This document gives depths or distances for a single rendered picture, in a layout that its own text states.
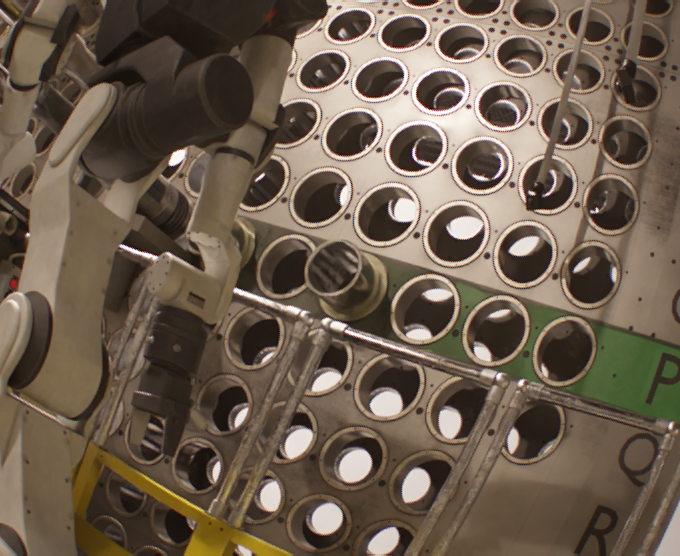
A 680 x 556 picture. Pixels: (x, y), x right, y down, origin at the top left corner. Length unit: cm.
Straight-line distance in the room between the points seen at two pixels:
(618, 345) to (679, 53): 134
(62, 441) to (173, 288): 33
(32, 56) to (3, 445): 61
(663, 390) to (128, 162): 202
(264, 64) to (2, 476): 83
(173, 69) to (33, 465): 56
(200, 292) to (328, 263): 192
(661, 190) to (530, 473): 113
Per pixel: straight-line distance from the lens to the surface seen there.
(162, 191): 345
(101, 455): 250
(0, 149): 140
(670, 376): 279
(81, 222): 116
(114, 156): 119
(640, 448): 273
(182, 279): 127
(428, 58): 361
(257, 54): 145
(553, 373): 349
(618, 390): 279
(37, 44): 130
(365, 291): 308
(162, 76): 113
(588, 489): 273
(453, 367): 206
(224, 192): 133
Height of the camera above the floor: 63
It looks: 13 degrees up
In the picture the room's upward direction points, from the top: 25 degrees clockwise
